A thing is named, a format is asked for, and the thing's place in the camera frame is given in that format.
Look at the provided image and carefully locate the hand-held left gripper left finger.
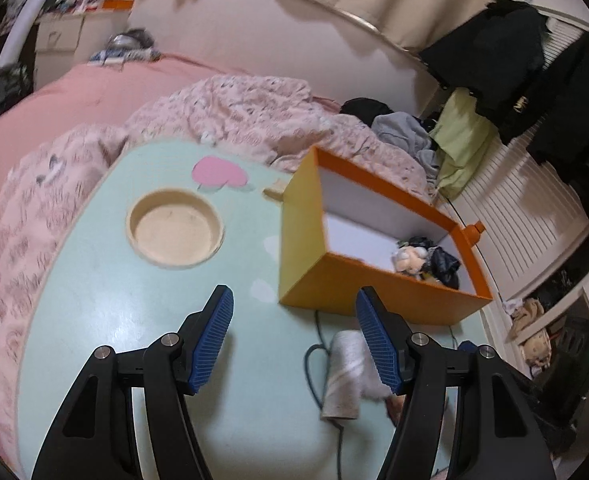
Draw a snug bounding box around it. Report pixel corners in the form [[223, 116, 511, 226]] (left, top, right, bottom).
[[31, 284, 235, 480]]

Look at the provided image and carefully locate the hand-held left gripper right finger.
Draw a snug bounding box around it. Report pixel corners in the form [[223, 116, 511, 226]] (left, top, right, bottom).
[[355, 286, 557, 480]]

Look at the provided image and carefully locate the white cloth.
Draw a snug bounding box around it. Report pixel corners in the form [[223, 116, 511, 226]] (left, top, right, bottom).
[[321, 329, 371, 422]]

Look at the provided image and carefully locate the dark shiny cloth item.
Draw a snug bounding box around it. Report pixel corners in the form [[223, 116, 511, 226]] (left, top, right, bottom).
[[419, 246, 461, 291]]

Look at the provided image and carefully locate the orange cardboard box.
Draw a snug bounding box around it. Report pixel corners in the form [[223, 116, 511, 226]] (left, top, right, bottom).
[[278, 145, 493, 327]]

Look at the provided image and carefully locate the white plush toy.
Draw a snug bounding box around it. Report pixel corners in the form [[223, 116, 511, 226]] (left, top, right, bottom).
[[391, 244, 427, 275]]

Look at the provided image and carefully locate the beige plush toy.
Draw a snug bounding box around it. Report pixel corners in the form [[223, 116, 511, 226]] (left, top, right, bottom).
[[511, 297, 545, 333], [519, 330, 557, 367]]

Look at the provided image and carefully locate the white shelf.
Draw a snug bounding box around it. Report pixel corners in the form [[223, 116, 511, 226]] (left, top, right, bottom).
[[499, 280, 589, 346]]

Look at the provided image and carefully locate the black device with green light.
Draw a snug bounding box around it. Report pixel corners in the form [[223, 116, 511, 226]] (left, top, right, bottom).
[[531, 317, 589, 456]]

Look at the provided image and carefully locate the white louvered door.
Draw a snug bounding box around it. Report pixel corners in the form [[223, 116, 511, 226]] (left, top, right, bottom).
[[444, 10, 589, 301]]

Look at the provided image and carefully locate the grey clothes heap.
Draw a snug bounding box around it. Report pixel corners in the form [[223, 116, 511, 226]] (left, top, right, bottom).
[[371, 112, 442, 187]]

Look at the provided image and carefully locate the light green cloth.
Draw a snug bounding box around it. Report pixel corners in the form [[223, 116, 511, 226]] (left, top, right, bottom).
[[429, 87, 500, 198]]

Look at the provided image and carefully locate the pink floral blanket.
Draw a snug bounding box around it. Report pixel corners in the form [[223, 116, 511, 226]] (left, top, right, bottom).
[[0, 75, 440, 411]]

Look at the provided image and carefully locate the black clothes heap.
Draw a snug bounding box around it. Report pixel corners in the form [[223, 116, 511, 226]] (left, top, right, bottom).
[[341, 97, 395, 127]]

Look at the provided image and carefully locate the pink bed sheet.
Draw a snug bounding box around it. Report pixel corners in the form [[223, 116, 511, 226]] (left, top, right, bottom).
[[0, 51, 347, 466]]

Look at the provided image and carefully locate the grey and blue clothes pile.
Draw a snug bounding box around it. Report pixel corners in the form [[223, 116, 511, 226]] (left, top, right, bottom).
[[88, 30, 162, 67]]

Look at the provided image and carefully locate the white drawer cabinet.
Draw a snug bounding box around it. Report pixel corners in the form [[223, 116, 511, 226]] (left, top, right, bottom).
[[34, 10, 130, 88]]

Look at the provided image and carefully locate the white rolled tube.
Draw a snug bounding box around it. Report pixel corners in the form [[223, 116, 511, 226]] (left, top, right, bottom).
[[0, 0, 58, 68]]

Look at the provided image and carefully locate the dark cable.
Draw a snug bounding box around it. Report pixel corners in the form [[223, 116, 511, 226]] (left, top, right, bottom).
[[303, 310, 347, 480]]

